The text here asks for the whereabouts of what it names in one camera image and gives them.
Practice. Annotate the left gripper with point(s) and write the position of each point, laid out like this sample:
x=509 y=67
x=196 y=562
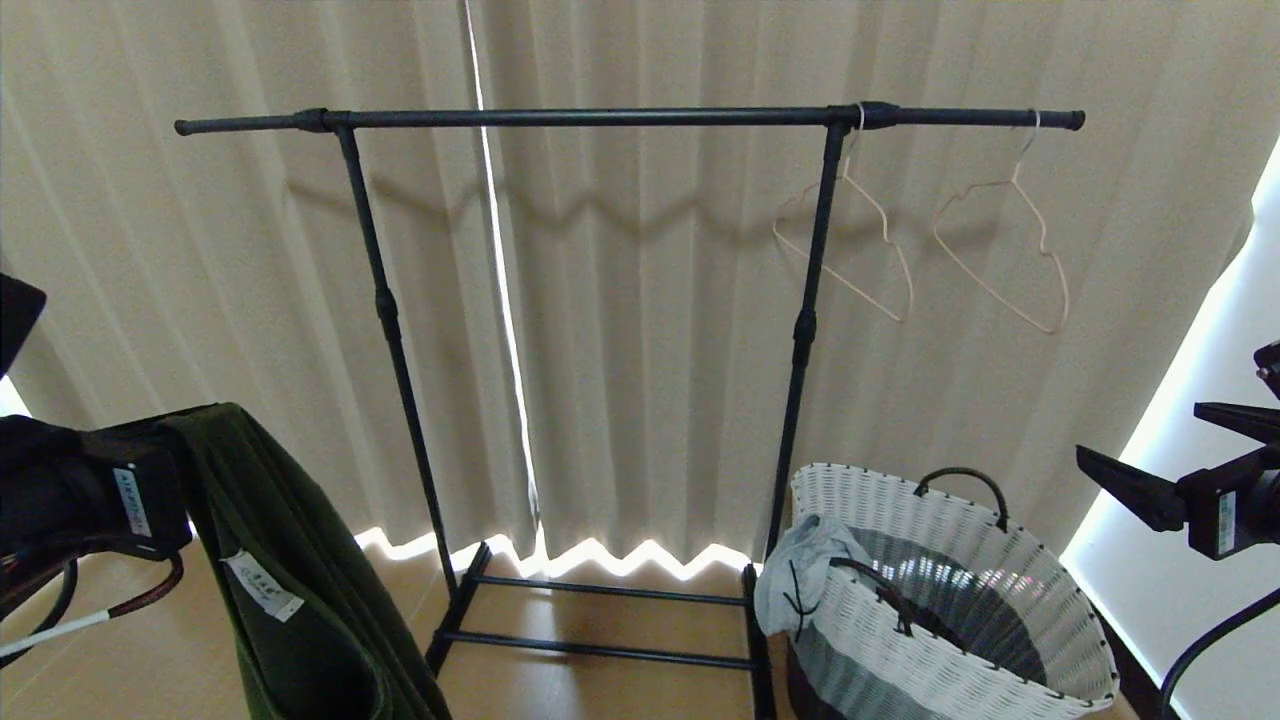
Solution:
x=100 y=490

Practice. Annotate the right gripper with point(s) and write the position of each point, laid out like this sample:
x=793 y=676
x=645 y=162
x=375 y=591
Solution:
x=1240 y=505

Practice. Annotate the pink clothes hanger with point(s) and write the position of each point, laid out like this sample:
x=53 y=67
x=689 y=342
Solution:
x=905 y=285
x=1062 y=290

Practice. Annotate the green printed t-shirt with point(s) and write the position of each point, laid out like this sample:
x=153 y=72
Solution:
x=300 y=640

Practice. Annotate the white laundry basket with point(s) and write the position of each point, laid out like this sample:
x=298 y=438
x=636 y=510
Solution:
x=1000 y=640

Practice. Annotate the black clothes rack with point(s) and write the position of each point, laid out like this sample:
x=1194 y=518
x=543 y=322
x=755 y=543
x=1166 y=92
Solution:
x=600 y=118

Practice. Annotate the pale grey shorts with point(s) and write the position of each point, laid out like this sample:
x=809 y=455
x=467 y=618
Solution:
x=800 y=570

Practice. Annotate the beige curtain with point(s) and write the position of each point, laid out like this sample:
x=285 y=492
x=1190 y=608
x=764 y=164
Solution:
x=650 y=320

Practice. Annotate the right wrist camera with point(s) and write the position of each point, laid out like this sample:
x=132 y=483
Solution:
x=1270 y=370

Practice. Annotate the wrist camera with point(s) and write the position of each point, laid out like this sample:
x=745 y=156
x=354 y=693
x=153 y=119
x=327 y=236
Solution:
x=15 y=320
x=1270 y=370

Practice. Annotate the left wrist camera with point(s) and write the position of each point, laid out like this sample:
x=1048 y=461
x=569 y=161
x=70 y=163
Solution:
x=15 y=320

